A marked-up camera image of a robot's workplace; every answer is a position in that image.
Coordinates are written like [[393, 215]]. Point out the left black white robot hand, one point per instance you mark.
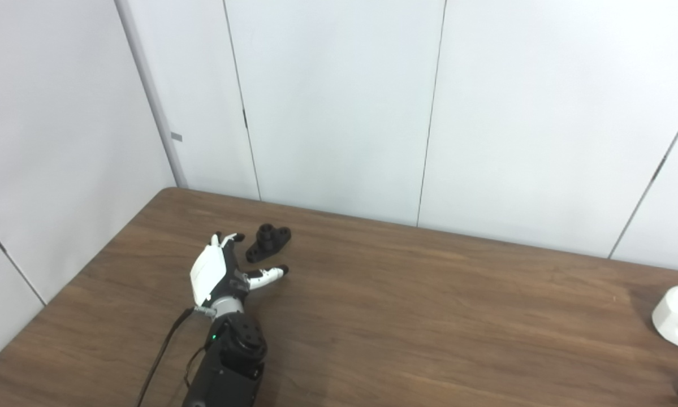
[[210, 271]]

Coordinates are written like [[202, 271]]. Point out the grey vertical wall post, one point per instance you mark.
[[152, 102]]

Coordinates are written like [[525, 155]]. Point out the black flanged holder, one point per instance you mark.
[[268, 243]]

